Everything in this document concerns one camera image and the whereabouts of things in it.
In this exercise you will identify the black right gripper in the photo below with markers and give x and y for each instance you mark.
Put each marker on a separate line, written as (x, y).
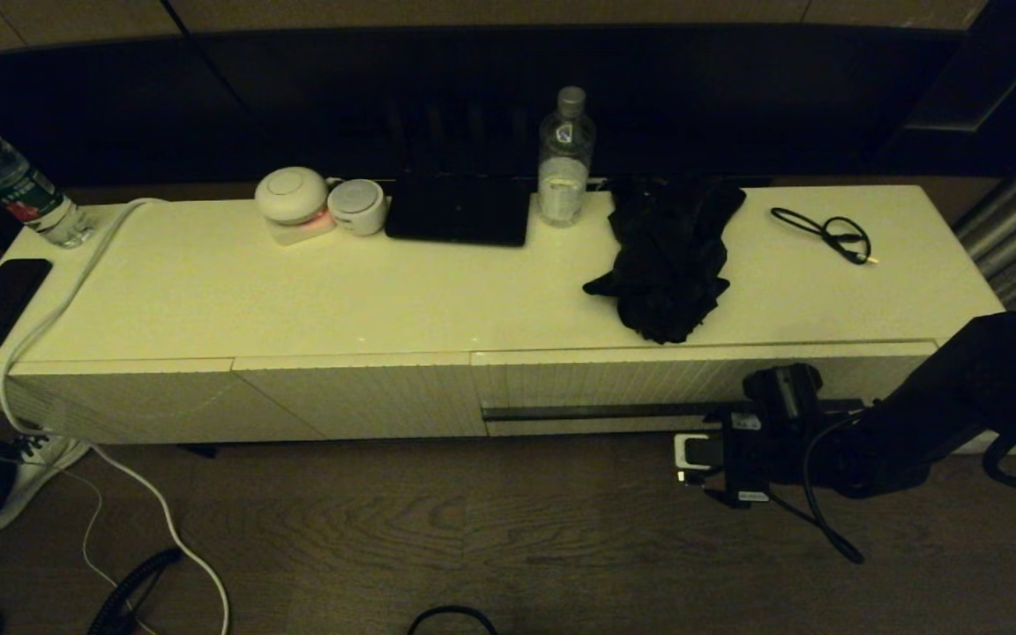
(742, 459)

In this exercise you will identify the white ribbed drawer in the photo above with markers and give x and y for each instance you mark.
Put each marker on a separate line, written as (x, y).
(605, 379)

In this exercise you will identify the black umbrella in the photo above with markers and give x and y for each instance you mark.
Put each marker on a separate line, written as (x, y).
(667, 265)

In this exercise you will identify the white low cabinet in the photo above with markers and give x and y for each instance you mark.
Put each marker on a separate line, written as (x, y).
(384, 291)

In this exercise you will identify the clear water bottle grey cap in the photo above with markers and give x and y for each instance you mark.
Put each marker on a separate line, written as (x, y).
(565, 168)

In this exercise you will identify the white ribbed cabinet door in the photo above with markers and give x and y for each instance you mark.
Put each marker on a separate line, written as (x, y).
(146, 401)
(384, 397)

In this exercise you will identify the black flat router box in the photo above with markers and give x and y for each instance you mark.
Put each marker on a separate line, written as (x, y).
(459, 214)

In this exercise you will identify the small white round speaker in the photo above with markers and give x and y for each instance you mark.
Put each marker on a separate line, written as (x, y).
(358, 208)

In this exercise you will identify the white dome device pink base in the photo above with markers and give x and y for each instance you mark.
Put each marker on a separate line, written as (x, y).
(292, 196)

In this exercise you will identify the white sneaker dark laces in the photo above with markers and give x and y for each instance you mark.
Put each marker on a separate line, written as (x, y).
(36, 467)

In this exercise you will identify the water bottle with green label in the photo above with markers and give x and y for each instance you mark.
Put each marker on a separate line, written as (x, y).
(14, 185)

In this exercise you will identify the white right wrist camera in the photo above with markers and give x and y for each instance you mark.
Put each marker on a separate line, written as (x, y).
(693, 451)

